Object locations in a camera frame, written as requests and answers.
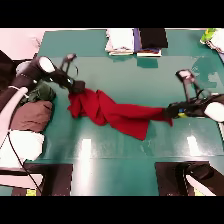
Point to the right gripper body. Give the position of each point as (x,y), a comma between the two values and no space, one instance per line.
(173,110)

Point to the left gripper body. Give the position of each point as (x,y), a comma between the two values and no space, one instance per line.
(77,87)

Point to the red garment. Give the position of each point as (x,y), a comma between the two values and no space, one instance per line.
(110,111)

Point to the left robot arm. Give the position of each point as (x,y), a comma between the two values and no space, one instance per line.
(39,68)

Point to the brown garment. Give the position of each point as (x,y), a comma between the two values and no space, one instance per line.
(31,115)

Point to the folded white garment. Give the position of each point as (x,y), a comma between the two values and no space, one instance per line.
(120,40)

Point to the folded black garment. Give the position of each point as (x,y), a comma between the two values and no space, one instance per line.
(153,37)

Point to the purple garment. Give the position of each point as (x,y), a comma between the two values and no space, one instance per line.
(136,40)

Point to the green and white garment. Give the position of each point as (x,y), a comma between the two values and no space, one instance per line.
(213,38)

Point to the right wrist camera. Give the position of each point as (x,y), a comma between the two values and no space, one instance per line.
(185,76)

